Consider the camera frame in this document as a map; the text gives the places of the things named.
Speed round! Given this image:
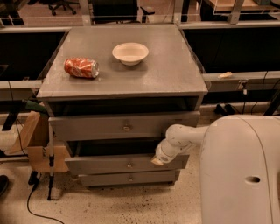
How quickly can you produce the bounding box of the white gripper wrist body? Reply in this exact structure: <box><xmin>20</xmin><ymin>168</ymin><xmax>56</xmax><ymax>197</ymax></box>
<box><xmin>155</xmin><ymin>139</ymin><xmax>183</xmax><ymax>164</ymax></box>

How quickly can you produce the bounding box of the grey drawer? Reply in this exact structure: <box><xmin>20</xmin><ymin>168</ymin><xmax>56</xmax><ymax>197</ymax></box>
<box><xmin>49</xmin><ymin>111</ymin><xmax>200</xmax><ymax>141</ymax></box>
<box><xmin>65</xmin><ymin>154</ymin><xmax>189</xmax><ymax>175</ymax></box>
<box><xmin>79</xmin><ymin>170</ymin><xmax>180</xmax><ymax>186</ymax></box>

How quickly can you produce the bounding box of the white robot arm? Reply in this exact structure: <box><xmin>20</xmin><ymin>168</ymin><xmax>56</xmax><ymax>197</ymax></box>
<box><xmin>151</xmin><ymin>115</ymin><xmax>280</xmax><ymax>224</ymax></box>

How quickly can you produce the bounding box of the grey top drawer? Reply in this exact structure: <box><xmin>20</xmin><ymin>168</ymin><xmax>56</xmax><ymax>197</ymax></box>
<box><xmin>49</xmin><ymin>111</ymin><xmax>200</xmax><ymax>141</ymax></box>

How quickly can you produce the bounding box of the grey bottom drawer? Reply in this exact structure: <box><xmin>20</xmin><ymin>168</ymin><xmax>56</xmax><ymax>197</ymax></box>
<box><xmin>79</xmin><ymin>170</ymin><xmax>180</xmax><ymax>186</ymax></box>

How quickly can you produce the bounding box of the grey drawer cabinet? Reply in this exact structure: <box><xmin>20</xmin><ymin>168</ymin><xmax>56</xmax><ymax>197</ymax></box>
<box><xmin>37</xmin><ymin>24</ymin><xmax>209</xmax><ymax>187</ymax></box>

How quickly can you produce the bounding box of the black stand foot right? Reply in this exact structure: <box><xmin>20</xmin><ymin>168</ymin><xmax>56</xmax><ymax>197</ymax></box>
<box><xmin>214</xmin><ymin>104</ymin><xmax>235</xmax><ymax>116</ymax></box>

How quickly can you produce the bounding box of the white paper bowl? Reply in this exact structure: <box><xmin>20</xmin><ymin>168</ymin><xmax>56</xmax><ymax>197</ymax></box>
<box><xmin>112</xmin><ymin>43</ymin><xmax>149</xmax><ymax>66</ymax></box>

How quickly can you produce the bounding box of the silver black tripod leg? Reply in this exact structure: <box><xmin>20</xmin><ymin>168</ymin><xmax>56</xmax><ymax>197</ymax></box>
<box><xmin>47</xmin><ymin>124</ymin><xmax>54</xmax><ymax>200</ymax></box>

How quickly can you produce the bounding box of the crushed orange soda can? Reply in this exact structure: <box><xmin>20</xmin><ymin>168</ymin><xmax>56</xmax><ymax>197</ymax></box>
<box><xmin>64</xmin><ymin>57</ymin><xmax>99</xmax><ymax>79</ymax></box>

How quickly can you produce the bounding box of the wooden stand left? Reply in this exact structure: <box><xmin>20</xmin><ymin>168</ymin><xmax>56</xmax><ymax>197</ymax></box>
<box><xmin>8</xmin><ymin>111</ymin><xmax>70</xmax><ymax>172</ymax></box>

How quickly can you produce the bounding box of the black shoe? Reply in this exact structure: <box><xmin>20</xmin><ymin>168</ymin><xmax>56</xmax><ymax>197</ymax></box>
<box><xmin>0</xmin><ymin>175</ymin><xmax>9</xmax><ymax>196</ymax></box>

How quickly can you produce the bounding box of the small beige scrap on rail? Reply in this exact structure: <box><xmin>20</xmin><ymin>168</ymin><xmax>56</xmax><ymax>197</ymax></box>
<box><xmin>218</xmin><ymin>72</ymin><xmax>233</xmax><ymax>79</ymax></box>

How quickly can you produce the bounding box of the black floor cable left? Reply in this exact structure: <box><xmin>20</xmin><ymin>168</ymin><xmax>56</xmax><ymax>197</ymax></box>
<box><xmin>26</xmin><ymin>182</ymin><xmax>65</xmax><ymax>224</ymax></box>

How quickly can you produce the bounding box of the green handled tool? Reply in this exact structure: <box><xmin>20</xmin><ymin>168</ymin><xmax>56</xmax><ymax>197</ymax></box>
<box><xmin>23</xmin><ymin>100</ymin><xmax>47</xmax><ymax>114</ymax></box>

